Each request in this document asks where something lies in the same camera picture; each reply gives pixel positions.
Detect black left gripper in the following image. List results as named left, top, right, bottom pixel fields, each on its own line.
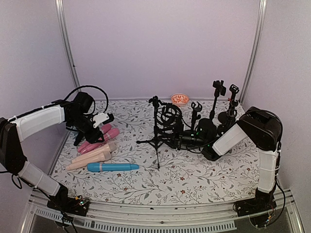
left=69, top=113, right=105, bottom=144

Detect pink microphone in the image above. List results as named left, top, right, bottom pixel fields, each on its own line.
left=77, top=123, right=112, bottom=153
left=77, top=128, right=120, bottom=154

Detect beige microphone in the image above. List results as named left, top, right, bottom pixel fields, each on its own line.
left=71, top=143, right=117, bottom=163
left=66, top=151, right=111, bottom=170

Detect black microphone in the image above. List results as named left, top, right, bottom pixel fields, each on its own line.
left=74, top=132, right=84, bottom=146

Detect black tripod shock mount stand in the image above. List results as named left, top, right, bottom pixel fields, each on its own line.
left=136, top=96, right=182, bottom=169

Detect blue microphone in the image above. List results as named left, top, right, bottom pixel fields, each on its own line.
left=87, top=163, right=139, bottom=172

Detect black straight stand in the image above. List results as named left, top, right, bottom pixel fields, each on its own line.
left=190, top=102, right=203, bottom=131

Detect black round stand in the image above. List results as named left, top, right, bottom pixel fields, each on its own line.
left=218, top=84, right=240, bottom=124

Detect black stand of blue microphone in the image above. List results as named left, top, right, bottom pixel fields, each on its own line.
left=209, top=80, right=226, bottom=120

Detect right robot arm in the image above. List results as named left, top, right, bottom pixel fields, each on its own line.
left=161, top=107, right=283, bottom=212

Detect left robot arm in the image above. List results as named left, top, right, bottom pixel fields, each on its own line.
left=0, top=92, right=114, bottom=211

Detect red patterned white bowl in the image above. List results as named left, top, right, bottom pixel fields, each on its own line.
left=171, top=93, right=190, bottom=107

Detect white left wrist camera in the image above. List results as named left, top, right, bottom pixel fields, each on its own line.
left=92, top=113, right=114, bottom=128

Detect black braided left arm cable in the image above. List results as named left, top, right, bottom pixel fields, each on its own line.
left=63, top=84, right=109, bottom=115

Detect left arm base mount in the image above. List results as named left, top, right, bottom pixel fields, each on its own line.
left=47, top=195, right=90, bottom=216

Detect aluminium front frame rail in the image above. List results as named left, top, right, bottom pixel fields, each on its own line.
left=21, top=189, right=304, bottom=233

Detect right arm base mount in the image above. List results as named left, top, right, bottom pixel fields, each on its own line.
left=232, top=189, right=286, bottom=229

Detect aluminium left corner post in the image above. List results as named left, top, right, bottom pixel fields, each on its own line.
left=55, top=0, right=80, bottom=88

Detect aluminium corner post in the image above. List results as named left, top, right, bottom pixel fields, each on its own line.
left=55, top=0, right=80, bottom=88
left=239, top=0, right=267, bottom=104

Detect aluminium right corner post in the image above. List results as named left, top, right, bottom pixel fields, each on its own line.
left=239, top=0, right=267, bottom=104

